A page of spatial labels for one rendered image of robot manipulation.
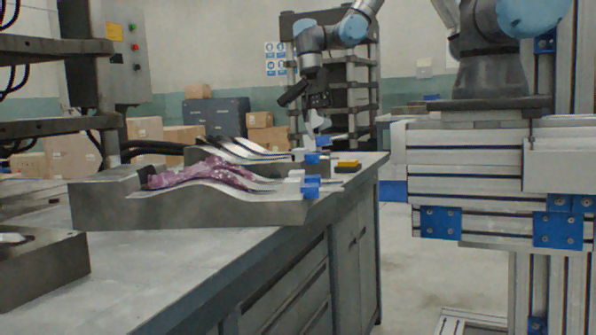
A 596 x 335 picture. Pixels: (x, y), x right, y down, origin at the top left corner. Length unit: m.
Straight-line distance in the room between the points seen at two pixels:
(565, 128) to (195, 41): 8.66
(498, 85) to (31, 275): 0.86
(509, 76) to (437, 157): 0.21
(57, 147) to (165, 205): 4.77
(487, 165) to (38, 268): 0.82
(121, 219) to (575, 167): 0.87
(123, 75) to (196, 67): 7.38
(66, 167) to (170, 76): 4.47
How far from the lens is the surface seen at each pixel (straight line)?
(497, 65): 1.00
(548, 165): 0.88
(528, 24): 0.87
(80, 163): 5.55
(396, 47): 7.83
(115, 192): 1.04
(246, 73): 8.74
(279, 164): 1.25
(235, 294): 0.91
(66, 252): 0.79
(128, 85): 1.98
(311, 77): 1.43
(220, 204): 0.96
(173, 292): 0.69
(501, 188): 1.01
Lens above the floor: 1.06
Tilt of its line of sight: 9 degrees down
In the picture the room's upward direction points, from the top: 3 degrees counter-clockwise
